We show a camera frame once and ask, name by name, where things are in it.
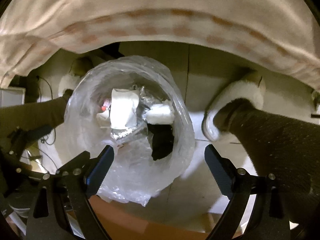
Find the left white fluffy slipper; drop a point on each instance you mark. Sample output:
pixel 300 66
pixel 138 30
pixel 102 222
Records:
pixel 68 84

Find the left dark trouser leg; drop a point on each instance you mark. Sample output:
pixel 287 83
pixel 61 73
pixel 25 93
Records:
pixel 33 115

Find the orange wooden stool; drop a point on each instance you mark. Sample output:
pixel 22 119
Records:
pixel 120 225

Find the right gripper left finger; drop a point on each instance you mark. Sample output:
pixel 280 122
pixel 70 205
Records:
pixel 72 186

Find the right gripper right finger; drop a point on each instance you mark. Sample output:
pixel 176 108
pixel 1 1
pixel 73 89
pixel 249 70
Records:
pixel 268 219

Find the black trash piece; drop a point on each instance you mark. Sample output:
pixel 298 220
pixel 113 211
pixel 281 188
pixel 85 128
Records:
pixel 162 141

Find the silver foil wrapper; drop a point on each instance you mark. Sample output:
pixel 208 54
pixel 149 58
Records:
pixel 145 103

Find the pink bed sheet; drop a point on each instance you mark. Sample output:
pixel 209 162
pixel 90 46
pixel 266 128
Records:
pixel 280 35

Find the white crumpled tissue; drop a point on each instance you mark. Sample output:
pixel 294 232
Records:
pixel 161 114

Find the white paper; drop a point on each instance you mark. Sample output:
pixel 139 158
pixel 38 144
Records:
pixel 122 114

